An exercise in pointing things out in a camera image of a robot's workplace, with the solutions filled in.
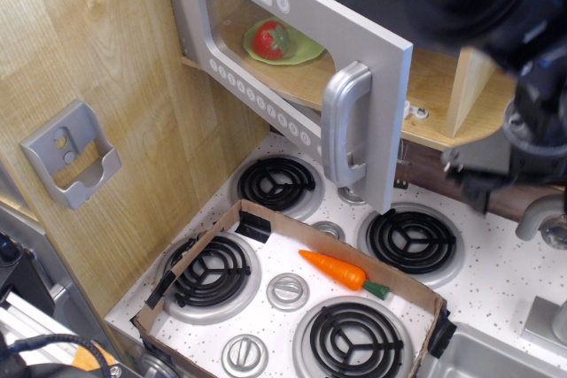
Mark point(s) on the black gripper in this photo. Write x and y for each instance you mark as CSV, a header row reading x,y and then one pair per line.
x,y
528,148

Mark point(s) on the silver toy microwave door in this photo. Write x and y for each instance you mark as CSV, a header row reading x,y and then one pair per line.
x,y
340,97

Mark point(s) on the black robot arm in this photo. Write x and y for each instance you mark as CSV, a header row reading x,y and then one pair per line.
x,y
524,38

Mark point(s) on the wooden microwave shelf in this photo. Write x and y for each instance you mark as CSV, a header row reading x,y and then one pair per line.
x,y
465,97

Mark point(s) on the grey toy faucet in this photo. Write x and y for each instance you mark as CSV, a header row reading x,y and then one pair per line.
x,y
547,217

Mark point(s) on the hanging silver toy spatula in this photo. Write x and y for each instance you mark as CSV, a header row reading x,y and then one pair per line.
x,y
401,175

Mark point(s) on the back right black burner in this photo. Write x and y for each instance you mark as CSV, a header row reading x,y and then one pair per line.
x,y
417,240

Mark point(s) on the black burner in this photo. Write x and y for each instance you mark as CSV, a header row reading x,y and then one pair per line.
x,y
282,183
417,240
219,283
351,337

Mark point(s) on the back grey stove knob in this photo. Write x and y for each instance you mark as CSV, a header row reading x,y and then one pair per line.
x,y
350,197

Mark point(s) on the grey stove knob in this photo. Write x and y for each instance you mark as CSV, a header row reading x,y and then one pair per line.
x,y
288,292
244,356
350,197
330,228

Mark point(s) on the silver toy sink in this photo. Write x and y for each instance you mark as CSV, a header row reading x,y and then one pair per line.
x,y
462,351

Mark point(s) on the middle grey stove knob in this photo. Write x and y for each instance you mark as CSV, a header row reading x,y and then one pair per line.
x,y
330,228

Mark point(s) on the orange toy carrot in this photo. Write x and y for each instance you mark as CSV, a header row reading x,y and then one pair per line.
x,y
349,275

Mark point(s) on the back left black burner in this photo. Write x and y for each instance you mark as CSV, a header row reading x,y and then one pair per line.
x,y
282,183

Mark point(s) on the green toy plate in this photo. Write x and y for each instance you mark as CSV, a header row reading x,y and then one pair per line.
x,y
301,48

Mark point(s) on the front right black burner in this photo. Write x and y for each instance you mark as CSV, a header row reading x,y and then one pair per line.
x,y
351,337

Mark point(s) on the centre grey stove knob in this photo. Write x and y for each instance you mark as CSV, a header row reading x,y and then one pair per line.
x,y
288,292

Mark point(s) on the red toy strawberry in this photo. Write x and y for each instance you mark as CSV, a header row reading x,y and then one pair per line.
x,y
271,40

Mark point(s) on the front left black burner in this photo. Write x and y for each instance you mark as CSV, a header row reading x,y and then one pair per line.
x,y
219,283

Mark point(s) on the front grey stove knob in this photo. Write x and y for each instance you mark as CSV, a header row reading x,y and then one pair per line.
x,y
244,356

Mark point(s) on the brown cardboard frame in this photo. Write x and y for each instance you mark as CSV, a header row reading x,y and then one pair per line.
x,y
195,350

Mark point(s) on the grey wall phone holder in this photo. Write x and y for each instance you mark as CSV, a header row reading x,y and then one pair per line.
x,y
59,142

